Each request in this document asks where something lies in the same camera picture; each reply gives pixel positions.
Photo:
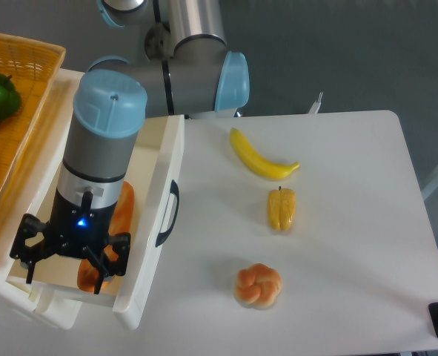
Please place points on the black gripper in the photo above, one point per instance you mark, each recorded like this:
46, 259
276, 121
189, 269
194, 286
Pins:
73, 231

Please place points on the long orange baguette bread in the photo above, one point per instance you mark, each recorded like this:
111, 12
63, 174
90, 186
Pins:
88, 276

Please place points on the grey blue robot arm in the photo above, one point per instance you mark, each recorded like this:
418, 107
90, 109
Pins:
93, 205

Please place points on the round knotted bread roll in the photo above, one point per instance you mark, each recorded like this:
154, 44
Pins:
258, 286

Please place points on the orange woven plastic basket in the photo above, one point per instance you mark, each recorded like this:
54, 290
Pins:
33, 66

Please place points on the yellow bell pepper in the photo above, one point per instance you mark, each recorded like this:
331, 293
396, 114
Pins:
281, 208

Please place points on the yellow banana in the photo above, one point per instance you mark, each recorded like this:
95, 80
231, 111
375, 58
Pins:
256, 162

